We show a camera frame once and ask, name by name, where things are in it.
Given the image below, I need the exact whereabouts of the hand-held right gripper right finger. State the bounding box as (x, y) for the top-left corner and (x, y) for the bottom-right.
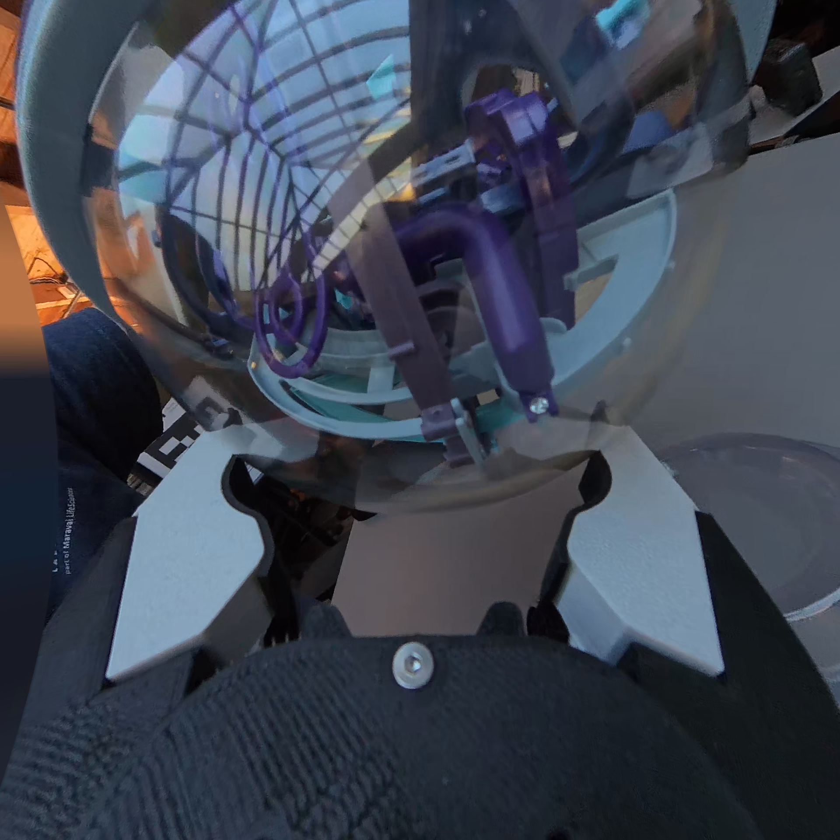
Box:
(537, 430), (726, 677)

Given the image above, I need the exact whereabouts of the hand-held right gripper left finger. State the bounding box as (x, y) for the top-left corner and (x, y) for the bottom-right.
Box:
(105, 430), (303, 683)

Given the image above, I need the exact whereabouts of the clear plastic maze ball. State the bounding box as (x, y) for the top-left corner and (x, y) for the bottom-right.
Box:
(16, 0), (778, 513)

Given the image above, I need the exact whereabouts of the clear plastic ball stand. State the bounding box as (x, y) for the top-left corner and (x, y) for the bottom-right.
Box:
(659, 433), (840, 621)

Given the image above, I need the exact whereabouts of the person's dark blue shirt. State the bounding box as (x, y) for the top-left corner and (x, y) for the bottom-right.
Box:
(42, 308), (165, 621)

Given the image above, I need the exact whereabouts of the black box device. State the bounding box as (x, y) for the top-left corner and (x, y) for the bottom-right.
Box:
(755, 39), (824, 119)

